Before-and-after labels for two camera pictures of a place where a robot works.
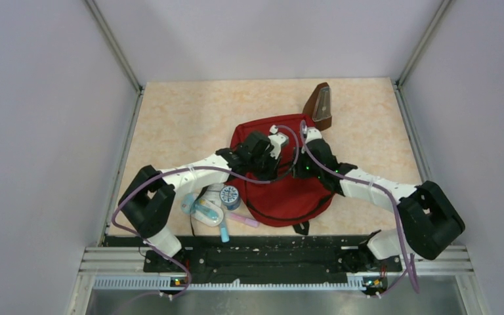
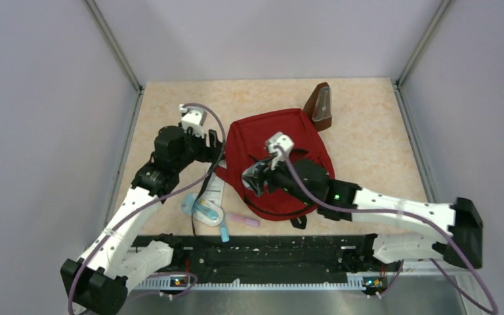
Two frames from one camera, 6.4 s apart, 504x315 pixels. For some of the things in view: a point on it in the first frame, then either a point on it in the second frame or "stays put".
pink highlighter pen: [245, 220] stays put
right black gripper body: [304, 168] -> [279, 177]
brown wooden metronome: [318, 106] stays put
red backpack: [287, 199] stays put
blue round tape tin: [230, 196] -> [250, 172]
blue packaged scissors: [204, 210] stays put
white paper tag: [212, 193] stays put
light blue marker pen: [224, 235] stays put
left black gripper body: [263, 168] -> [196, 149]
